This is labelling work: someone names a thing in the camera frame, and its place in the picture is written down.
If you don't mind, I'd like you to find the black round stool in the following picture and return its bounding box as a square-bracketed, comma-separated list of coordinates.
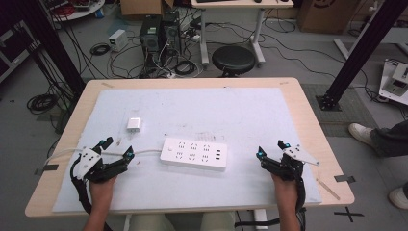
[211, 44, 257, 78]

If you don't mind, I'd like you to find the white power strip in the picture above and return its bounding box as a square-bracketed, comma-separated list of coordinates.
[159, 137, 229, 172]

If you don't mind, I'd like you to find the coiled black cable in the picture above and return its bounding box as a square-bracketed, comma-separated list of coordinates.
[89, 42, 112, 57]
[26, 92, 60, 116]
[173, 60, 197, 77]

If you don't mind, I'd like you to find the wooden table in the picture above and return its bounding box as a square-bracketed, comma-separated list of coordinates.
[24, 76, 356, 219]

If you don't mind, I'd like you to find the black metal frame post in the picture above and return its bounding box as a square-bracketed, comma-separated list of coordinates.
[14, 0, 87, 98]
[315, 0, 408, 112]

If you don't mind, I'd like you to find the white power strip cable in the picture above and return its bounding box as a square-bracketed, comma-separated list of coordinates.
[42, 146, 164, 167]

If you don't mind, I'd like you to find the pale blue table mat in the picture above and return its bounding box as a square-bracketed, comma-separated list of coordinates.
[51, 87, 323, 214]

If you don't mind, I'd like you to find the white power supply box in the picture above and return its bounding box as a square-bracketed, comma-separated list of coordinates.
[108, 29, 129, 53]

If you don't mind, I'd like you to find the round white table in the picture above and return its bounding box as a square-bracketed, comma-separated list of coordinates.
[41, 0, 107, 23]

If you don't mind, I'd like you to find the white desk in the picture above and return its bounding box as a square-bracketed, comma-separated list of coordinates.
[191, 0, 295, 67]

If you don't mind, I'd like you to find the person's left hand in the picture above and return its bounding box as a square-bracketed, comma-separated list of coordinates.
[89, 174, 118, 204]

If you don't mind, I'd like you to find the large cardboard box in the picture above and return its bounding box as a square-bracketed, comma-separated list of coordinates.
[297, 0, 361, 35]

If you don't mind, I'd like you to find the black tape cross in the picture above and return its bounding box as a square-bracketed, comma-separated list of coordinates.
[333, 206, 366, 223]

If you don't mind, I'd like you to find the white device with metal plate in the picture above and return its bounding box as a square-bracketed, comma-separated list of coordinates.
[378, 58, 408, 107]

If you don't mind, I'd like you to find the white charger adapter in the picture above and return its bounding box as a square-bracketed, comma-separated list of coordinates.
[126, 116, 142, 133]

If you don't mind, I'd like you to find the thin wooden stick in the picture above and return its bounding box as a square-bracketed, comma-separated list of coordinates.
[315, 177, 342, 202]

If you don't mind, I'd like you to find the black computer tower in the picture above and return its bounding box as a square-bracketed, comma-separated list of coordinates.
[161, 10, 183, 58]
[139, 14, 164, 69]

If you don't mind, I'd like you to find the person's right hand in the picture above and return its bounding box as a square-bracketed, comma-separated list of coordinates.
[271, 172, 298, 205]

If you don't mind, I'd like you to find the black tape strip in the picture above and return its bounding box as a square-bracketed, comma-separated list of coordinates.
[333, 174, 357, 184]
[34, 164, 60, 176]

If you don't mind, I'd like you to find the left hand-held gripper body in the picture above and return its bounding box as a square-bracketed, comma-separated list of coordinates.
[76, 146, 129, 185]

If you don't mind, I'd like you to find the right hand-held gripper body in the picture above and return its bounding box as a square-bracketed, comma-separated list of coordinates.
[261, 144, 320, 182]

